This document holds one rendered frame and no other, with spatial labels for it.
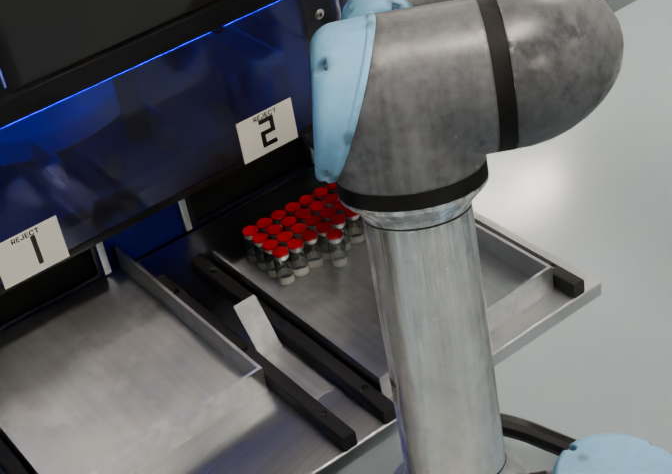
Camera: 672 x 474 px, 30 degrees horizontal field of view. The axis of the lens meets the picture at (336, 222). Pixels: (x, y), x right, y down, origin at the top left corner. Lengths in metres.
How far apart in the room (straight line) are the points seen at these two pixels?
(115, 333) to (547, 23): 0.83
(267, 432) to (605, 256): 1.73
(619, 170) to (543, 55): 2.41
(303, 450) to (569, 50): 0.61
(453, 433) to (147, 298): 0.68
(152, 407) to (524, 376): 1.37
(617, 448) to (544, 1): 0.41
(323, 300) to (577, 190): 1.76
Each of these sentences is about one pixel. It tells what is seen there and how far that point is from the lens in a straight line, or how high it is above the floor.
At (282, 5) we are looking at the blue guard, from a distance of 1.57.
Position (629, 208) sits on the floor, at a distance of 3.15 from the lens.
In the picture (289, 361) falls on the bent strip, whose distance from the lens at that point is 1.45.
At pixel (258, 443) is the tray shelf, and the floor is 0.88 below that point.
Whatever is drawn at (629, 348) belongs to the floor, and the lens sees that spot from 2.75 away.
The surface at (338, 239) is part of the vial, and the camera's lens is 1.55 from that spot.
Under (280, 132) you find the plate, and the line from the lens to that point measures 1.62.
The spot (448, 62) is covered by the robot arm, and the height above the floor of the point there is 1.41.
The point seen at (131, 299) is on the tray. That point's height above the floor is 0.88.
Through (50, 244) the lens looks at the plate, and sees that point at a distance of 1.51.
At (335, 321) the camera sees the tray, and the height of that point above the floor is 0.88.
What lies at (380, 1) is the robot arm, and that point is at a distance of 1.26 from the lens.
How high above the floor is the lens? 1.82
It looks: 35 degrees down
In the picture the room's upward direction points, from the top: 11 degrees counter-clockwise
